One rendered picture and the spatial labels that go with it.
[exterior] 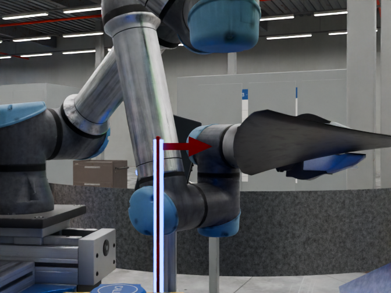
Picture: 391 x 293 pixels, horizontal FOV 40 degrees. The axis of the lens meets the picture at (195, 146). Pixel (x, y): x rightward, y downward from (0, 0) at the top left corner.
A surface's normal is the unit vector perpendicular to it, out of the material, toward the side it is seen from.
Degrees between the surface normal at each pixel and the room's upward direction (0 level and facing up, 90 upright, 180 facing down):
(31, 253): 90
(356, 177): 90
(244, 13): 92
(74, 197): 90
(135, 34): 79
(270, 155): 159
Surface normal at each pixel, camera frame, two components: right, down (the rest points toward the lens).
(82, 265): -0.17, 0.01
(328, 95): -0.37, 0.01
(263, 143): 0.00, 0.96
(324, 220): 0.19, 0.01
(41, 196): 0.79, -0.29
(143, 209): -0.67, 0.01
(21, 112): 0.44, -0.04
